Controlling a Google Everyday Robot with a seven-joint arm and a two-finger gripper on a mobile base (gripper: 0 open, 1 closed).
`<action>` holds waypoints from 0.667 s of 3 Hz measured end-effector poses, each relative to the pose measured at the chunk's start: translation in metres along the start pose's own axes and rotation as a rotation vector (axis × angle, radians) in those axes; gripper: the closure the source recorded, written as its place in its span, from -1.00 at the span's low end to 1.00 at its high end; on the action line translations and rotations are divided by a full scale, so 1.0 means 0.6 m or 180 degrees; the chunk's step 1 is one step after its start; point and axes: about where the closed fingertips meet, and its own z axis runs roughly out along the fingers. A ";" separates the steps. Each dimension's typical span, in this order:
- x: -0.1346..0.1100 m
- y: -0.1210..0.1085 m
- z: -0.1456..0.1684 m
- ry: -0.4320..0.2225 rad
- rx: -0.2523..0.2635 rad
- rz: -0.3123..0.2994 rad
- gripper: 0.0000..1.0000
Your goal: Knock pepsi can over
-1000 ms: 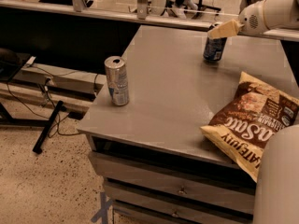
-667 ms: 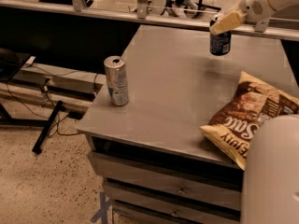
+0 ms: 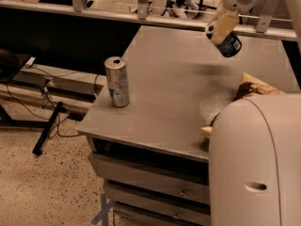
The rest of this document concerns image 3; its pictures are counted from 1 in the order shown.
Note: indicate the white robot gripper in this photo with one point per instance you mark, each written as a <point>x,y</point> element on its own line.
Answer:
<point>226,23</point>

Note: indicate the blue pepsi can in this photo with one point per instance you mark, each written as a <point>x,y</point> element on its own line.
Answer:
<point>229,46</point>

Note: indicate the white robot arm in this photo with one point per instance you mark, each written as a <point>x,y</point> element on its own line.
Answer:
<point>255,162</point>

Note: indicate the silver energy drink can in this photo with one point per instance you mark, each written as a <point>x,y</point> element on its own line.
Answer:
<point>117,80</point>

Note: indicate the brown yellow chip bag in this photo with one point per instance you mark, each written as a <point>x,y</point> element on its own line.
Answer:
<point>251,86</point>

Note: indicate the grey drawer cabinet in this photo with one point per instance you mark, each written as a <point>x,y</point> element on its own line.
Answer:
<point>154,153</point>

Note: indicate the low grey shelf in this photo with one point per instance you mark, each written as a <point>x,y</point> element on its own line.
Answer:
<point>45,86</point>

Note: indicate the black floor stand bar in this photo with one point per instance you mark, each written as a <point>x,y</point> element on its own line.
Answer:
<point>46,130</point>

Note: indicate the metal railing frame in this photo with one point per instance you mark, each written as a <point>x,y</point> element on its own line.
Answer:
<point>109,10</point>

